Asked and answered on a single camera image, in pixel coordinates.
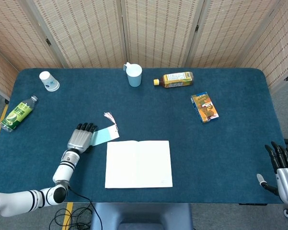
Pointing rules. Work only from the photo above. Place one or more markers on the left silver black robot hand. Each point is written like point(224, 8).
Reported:
point(80, 139)

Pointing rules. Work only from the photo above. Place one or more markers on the light blue tasselled bookmark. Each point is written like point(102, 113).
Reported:
point(105, 136)

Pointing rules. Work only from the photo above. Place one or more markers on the white notebook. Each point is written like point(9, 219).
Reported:
point(139, 165)

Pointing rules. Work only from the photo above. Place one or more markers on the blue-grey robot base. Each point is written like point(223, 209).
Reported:
point(141, 215)

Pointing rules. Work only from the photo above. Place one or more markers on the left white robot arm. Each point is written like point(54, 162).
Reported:
point(64, 170)

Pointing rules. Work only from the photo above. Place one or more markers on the white flower-print paper cup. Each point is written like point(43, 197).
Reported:
point(49, 81)

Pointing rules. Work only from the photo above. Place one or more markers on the green-label clear bottle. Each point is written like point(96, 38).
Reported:
point(16, 113)

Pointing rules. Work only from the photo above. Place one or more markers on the teal blue table cloth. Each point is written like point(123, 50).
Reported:
point(146, 112)

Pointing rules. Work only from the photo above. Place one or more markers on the light blue plastic mug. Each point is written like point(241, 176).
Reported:
point(134, 76)

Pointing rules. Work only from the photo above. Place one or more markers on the woven bamboo screen panel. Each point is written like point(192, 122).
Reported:
point(86, 31)
point(280, 43)
point(160, 31)
point(230, 31)
point(0, 74)
point(16, 33)

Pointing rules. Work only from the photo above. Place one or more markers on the yellow-label tea bottle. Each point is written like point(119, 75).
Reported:
point(177, 80)

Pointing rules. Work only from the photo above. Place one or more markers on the blue and orange snack box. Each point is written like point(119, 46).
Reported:
point(204, 107)

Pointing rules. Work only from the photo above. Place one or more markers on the black under-table bracket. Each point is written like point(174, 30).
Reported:
point(252, 204)

